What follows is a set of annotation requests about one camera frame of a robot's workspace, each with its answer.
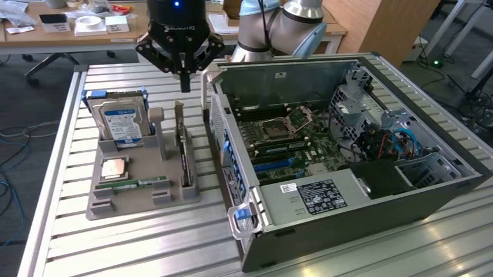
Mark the open grey PC case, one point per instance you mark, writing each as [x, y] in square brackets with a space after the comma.
[346, 219]

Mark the clear plastic bag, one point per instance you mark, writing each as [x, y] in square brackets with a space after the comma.
[14, 13]

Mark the blue expansion slot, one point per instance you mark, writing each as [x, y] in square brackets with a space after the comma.
[275, 164]

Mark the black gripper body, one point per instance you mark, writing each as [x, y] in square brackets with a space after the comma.
[179, 26]

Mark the grey power supply unit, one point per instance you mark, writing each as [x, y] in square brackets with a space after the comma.
[307, 202]

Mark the bag of dark parts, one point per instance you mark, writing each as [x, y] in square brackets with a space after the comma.
[97, 7]

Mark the red small parts pack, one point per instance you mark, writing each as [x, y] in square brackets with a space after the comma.
[120, 9]

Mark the blue case latch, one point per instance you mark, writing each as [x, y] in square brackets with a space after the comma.
[242, 215]

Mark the white paper stack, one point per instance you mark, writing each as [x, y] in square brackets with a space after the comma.
[220, 24]

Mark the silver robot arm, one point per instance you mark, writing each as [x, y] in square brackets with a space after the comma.
[300, 26]

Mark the grey cup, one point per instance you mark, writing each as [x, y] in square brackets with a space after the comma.
[55, 3]

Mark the white paper tag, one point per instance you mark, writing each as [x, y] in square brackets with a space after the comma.
[18, 29]

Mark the black case fan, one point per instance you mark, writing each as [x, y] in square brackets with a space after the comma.
[371, 144]

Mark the CPU socket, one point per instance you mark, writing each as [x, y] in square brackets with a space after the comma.
[275, 130]

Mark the white table frame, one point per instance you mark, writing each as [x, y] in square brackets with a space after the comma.
[462, 26]

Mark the white cube box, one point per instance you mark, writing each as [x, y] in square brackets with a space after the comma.
[116, 24]

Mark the green graphics card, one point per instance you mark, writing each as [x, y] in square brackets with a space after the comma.
[184, 155]

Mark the grey parts rack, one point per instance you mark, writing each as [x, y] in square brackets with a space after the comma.
[137, 202]

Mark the wooden desk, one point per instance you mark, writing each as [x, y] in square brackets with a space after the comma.
[38, 40]
[335, 31]

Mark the black floor stand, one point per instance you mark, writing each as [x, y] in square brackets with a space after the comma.
[477, 95]

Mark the flat white box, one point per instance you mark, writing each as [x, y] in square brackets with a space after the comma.
[89, 32]

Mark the brown cardboard box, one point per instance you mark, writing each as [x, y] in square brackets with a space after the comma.
[231, 8]

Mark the copper-toned CPU chip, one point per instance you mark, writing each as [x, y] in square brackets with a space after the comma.
[112, 168]

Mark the white chipset heat sink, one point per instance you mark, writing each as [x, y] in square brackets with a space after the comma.
[316, 168]

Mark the hard disk in blue caddy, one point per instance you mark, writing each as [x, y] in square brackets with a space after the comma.
[119, 121]

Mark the silver disk bay bracket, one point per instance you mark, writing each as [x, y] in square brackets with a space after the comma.
[427, 170]

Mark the white box with black top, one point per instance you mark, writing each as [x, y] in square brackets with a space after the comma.
[53, 21]

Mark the black desk leg with casters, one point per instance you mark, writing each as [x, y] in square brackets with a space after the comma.
[53, 62]

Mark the perforated metal drive cage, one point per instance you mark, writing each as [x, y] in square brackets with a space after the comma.
[354, 115]

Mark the white tape roll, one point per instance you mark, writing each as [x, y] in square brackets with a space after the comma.
[87, 21]

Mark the metal socket cover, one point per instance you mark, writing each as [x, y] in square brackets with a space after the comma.
[300, 118]

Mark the beige tape roll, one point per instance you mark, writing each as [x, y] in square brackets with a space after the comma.
[72, 3]

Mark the black RAM slot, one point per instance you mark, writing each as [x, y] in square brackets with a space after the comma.
[264, 116]
[263, 113]
[262, 110]
[262, 106]

